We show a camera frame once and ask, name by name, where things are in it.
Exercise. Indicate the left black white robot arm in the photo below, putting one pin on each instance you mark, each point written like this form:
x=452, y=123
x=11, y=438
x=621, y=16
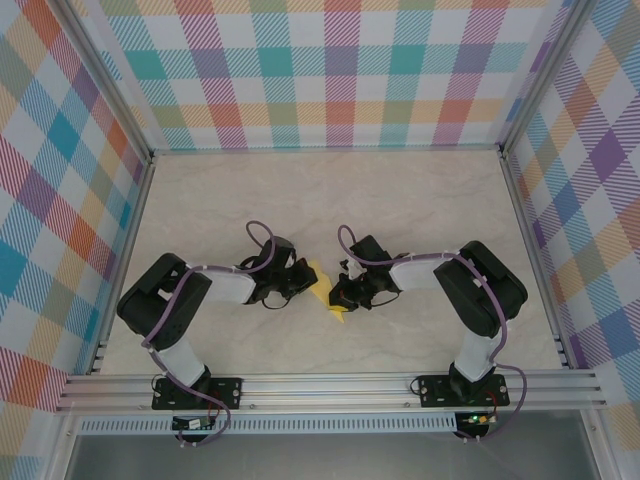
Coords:
x=155, y=310

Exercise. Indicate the right aluminium side rail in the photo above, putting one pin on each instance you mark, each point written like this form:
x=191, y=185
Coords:
x=534, y=260

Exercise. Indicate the wide aluminium base rail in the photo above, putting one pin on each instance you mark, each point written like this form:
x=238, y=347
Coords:
x=325, y=392

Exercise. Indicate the right aluminium frame post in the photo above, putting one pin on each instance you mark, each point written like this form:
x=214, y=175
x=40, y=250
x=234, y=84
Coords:
x=539, y=75

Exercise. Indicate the aluminium frame post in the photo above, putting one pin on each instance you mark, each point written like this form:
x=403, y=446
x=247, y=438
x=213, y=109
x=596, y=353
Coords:
x=110, y=85
x=539, y=75

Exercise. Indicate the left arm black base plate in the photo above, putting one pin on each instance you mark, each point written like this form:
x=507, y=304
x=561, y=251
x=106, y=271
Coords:
x=227, y=392

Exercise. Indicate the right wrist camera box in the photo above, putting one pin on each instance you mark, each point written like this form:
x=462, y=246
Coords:
x=352, y=268

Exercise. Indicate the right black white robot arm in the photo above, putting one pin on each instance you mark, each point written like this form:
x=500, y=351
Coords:
x=480, y=295

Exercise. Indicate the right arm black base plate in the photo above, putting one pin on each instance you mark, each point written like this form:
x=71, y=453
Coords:
x=432, y=390

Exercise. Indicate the left aluminium side rail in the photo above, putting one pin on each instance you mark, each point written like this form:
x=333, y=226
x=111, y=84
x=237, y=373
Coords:
x=121, y=270

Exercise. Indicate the aluminium side rail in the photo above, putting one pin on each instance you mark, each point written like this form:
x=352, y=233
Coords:
x=121, y=270
x=534, y=260

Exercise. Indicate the left aluminium frame post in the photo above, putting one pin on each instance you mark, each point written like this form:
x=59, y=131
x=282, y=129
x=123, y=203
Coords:
x=110, y=85

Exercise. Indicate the yellow cloth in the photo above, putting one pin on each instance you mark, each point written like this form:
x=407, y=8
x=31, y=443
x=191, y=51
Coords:
x=320, y=286

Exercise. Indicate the thin aluminium wall rail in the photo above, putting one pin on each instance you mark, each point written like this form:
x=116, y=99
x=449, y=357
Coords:
x=325, y=148

